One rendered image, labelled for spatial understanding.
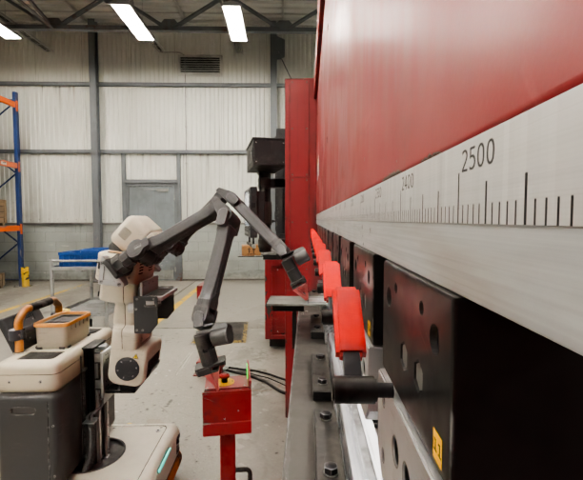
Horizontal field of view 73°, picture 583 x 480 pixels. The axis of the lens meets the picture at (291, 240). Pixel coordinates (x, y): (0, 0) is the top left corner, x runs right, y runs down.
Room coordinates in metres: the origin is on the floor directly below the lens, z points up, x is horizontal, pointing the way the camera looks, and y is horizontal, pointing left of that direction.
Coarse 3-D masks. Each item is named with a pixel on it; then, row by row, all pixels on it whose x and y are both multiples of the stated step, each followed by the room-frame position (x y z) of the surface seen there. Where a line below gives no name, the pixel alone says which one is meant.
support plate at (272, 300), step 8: (272, 296) 1.89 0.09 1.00; (280, 296) 1.89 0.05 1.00; (288, 296) 1.89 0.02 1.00; (296, 296) 1.89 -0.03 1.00; (312, 296) 1.89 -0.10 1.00; (320, 296) 1.89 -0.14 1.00; (272, 304) 1.73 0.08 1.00; (280, 304) 1.73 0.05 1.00; (288, 304) 1.73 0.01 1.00; (296, 304) 1.72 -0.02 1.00; (304, 304) 1.72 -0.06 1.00; (312, 304) 1.72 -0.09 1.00; (320, 304) 1.72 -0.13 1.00
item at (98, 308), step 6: (78, 270) 4.21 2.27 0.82; (84, 270) 4.28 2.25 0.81; (90, 270) 5.07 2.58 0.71; (90, 276) 5.07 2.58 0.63; (90, 282) 5.07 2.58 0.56; (90, 288) 5.07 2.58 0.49; (90, 294) 5.07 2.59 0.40; (84, 300) 4.91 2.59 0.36; (90, 300) 5.05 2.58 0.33; (96, 300) 5.05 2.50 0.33; (102, 300) 5.05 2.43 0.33; (72, 306) 4.64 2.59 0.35; (78, 306) 4.71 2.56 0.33; (84, 306) 4.72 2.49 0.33; (90, 306) 4.72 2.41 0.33; (96, 306) 4.72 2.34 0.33; (102, 306) 4.72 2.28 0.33; (108, 306) 4.24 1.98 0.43; (114, 306) 4.72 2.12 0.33; (90, 312) 4.21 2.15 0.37; (96, 312) 4.21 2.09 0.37; (102, 312) 4.22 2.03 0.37; (108, 312) 4.23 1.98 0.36; (108, 318) 4.23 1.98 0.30; (90, 324) 4.97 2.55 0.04; (108, 324) 4.23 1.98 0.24
